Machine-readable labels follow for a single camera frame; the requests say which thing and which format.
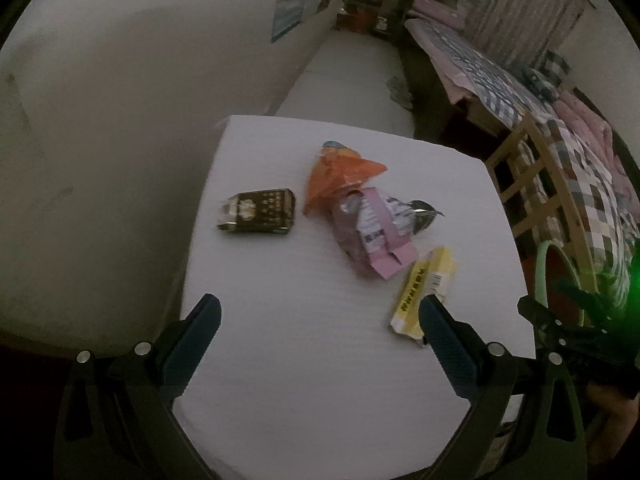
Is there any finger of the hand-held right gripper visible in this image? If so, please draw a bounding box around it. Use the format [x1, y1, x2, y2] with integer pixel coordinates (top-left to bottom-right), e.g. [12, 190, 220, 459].
[517, 294, 566, 333]

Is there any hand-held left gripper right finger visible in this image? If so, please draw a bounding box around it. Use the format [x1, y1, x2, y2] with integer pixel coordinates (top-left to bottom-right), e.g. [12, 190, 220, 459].
[417, 294, 588, 480]

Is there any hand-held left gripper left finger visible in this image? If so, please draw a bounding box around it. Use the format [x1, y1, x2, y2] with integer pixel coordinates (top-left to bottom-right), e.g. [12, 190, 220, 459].
[52, 292, 223, 480]

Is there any green plastic basin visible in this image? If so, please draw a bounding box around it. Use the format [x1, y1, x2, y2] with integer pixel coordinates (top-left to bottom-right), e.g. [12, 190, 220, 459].
[534, 240, 597, 331]

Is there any yellow carton box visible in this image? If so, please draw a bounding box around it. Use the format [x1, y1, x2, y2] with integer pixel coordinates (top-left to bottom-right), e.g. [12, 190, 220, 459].
[389, 246, 459, 347]

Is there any person's right forearm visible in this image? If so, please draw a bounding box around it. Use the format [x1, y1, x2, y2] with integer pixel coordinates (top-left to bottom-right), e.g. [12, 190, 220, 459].
[585, 382, 640, 466]

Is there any small dark foil wrapper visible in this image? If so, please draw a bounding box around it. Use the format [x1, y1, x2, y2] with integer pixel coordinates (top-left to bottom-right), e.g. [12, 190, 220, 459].
[407, 200, 446, 233]

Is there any pink carton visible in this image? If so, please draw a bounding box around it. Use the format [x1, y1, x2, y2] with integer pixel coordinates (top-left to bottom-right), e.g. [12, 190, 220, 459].
[332, 186, 418, 281]

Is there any dark brown packet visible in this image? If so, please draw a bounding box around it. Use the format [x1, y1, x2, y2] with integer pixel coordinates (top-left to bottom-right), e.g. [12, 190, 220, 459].
[216, 188, 297, 235]

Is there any wooden bed with checkered quilt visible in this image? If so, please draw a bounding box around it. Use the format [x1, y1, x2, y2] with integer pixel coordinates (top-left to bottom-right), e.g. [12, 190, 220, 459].
[405, 17, 640, 306]

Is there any pink quilt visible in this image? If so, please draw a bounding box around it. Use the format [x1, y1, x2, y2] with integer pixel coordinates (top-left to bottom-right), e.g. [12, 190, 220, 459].
[555, 90, 640, 221]

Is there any orange snack wrapper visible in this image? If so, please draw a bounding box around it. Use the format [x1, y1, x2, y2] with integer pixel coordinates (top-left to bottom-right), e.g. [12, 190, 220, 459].
[303, 141, 388, 217]

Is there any dark checkered pillow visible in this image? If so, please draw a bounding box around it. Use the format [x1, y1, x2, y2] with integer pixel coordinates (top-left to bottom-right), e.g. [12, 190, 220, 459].
[524, 50, 572, 98]

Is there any grey floor rag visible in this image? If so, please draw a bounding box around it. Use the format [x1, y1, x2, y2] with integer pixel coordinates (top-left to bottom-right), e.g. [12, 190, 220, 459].
[385, 75, 417, 111]

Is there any striped curtain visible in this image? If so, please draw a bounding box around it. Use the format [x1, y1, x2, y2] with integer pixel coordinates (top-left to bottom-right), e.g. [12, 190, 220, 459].
[470, 0, 587, 63]

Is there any dark cabinet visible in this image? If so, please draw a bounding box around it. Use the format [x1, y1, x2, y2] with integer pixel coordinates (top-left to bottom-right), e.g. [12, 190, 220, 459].
[344, 0, 417, 37]

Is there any wooden bed frame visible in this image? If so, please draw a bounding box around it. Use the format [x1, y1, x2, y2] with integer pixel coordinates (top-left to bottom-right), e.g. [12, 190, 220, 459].
[485, 112, 601, 301]

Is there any blue wall poster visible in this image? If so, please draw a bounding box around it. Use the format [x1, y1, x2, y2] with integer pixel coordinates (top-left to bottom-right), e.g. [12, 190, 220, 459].
[270, 0, 309, 44]

